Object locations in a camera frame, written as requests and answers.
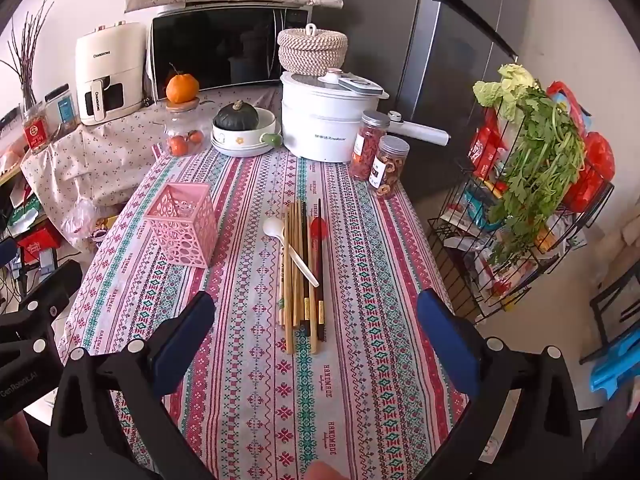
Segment napa cabbage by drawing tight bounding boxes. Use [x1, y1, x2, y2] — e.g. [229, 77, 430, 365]
[472, 63, 541, 121]

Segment leafy green herbs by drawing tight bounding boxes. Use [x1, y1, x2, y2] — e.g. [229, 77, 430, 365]
[487, 85, 586, 266]

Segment dried branches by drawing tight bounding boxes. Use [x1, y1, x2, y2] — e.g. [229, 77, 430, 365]
[0, 0, 56, 106]

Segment red plastic bag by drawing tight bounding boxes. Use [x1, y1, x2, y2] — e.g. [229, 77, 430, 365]
[547, 80, 616, 213]

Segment white electric cooking pot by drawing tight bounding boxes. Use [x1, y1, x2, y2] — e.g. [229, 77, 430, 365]
[280, 67, 451, 163]

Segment pink perforated utensil holder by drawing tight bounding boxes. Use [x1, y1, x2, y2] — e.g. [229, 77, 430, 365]
[141, 182, 219, 268]

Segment grey refrigerator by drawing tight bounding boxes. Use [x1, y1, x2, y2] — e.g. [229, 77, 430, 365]
[315, 0, 533, 206]

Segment woven lidded basket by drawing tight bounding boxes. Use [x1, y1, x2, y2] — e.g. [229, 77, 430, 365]
[277, 23, 348, 77]

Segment jar of dried fruit rings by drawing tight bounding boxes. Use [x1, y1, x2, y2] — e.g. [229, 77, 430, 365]
[367, 135, 411, 198]

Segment white casserole dish green handle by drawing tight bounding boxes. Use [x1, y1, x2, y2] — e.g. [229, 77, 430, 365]
[210, 108, 282, 157]

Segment black microwave oven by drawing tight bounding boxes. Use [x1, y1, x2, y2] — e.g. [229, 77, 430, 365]
[149, 4, 313, 103]

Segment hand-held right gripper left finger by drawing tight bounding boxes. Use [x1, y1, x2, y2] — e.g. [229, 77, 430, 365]
[47, 290, 221, 480]

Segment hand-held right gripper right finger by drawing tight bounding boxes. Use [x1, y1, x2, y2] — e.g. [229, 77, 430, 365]
[416, 288, 583, 480]

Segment black wire rack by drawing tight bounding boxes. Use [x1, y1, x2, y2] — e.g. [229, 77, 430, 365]
[427, 80, 616, 323]

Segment blue snack packet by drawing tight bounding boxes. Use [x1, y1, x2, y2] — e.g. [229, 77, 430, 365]
[462, 185, 501, 231]

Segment red snack packet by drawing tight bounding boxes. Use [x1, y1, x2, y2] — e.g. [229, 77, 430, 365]
[467, 127, 506, 181]

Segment white air fryer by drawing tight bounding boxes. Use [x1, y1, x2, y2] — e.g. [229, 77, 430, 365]
[75, 21, 148, 127]

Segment green pumpkin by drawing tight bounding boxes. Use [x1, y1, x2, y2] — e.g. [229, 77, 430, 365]
[213, 100, 260, 131]

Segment orange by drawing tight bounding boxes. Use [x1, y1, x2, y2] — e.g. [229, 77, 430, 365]
[166, 64, 201, 106]

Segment jar of red berries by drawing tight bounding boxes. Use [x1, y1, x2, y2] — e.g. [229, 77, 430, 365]
[350, 110, 391, 181]

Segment dark chair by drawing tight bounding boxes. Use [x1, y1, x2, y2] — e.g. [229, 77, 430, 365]
[580, 265, 640, 366]

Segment bundle of chopsticks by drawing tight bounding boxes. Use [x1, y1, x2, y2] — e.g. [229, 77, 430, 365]
[277, 198, 328, 356]

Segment white plastic spoon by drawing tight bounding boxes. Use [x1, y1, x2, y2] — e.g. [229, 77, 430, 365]
[263, 217, 321, 288]

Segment red box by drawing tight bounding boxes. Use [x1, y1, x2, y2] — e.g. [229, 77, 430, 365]
[17, 227, 61, 263]

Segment blue label box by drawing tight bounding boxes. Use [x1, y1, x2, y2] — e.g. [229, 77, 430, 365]
[45, 85, 81, 133]

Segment glass jar with wooden lid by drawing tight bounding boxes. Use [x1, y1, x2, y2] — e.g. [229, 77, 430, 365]
[164, 100, 208, 157]

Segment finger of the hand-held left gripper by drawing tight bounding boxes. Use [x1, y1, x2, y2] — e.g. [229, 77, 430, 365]
[0, 260, 83, 366]

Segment floral side table cloth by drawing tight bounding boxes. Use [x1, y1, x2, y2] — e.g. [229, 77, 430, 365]
[20, 87, 286, 251]

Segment clear plastic bag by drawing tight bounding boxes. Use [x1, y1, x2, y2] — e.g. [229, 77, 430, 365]
[60, 197, 118, 253]

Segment blue plastic stool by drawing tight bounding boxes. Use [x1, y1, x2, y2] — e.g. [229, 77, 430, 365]
[590, 335, 640, 393]

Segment red label jar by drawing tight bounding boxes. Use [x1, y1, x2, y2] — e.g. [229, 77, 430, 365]
[20, 102, 53, 153]

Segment patterned striped tablecloth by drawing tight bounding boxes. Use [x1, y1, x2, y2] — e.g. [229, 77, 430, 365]
[57, 145, 471, 480]

